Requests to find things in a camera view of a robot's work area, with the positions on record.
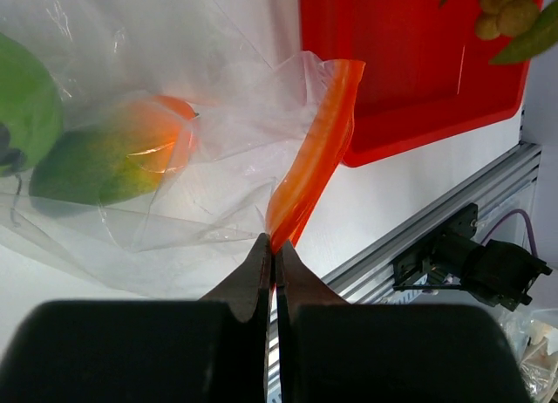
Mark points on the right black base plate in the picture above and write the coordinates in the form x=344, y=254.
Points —
x=417, y=267

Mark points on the brown toy longan bunch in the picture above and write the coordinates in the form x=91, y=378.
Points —
x=531, y=29

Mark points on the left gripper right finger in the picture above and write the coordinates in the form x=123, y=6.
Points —
x=333, y=351

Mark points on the aluminium rail frame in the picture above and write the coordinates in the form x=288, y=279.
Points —
x=368, y=277

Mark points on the green orange toy mango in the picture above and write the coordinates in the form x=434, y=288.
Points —
x=126, y=154

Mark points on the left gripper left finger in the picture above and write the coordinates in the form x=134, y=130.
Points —
x=213, y=349

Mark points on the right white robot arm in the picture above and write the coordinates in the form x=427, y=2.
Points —
x=493, y=272

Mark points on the clear orange zip top bag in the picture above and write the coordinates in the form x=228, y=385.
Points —
x=267, y=140

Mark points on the red plastic tray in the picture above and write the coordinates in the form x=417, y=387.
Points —
x=427, y=76

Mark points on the green toy watermelon ball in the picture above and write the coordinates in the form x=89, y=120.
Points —
x=31, y=109

